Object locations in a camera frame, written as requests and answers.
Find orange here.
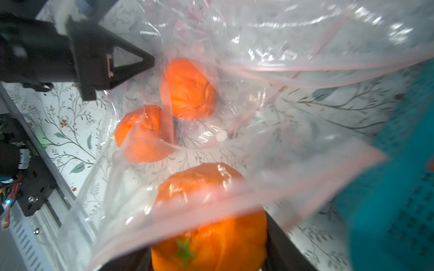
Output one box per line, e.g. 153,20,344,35
114,105,176,163
151,163,267,271
160,58,217,121

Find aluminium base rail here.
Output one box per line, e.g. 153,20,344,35
1,83,106,271

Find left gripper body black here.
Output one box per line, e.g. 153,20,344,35
66,20,110,101

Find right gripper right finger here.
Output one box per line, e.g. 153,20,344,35
262,213,316,271

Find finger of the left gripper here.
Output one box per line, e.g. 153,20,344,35
106,32,156,89

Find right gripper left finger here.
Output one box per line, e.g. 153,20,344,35
100,247,153,271

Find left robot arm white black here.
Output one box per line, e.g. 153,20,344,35
1,1,155,101

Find teal plastic basket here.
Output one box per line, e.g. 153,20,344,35
335,62,434,271

